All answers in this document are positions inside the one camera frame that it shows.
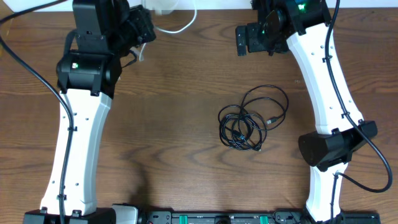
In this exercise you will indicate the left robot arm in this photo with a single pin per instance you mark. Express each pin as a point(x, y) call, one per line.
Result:
point(105, 32)

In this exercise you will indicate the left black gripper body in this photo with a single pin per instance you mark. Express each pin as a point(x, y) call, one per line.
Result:
point(135, 34)

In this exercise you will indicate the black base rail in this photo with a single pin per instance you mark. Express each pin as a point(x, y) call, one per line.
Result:
point(242, 217)

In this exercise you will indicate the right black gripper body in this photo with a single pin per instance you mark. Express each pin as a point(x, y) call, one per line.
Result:
point(260, 38)

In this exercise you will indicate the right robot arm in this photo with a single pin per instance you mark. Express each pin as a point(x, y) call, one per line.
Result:
point(305, 28)

